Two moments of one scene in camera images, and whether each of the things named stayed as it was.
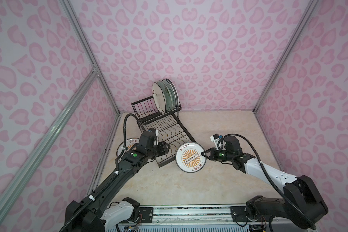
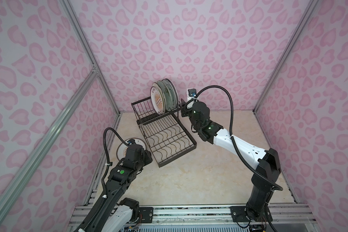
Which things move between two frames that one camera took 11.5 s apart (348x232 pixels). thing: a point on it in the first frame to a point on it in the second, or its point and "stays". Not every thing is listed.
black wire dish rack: x=166 y=124 stays
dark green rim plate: x=176 y=94 stays
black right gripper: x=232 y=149 to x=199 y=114
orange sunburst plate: x=129 y=142 stays
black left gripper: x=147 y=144 to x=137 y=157
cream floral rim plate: x=158 y=97 stays
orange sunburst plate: x=188 y=157 to x=156 y=99
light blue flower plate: x=168 y=100 stays
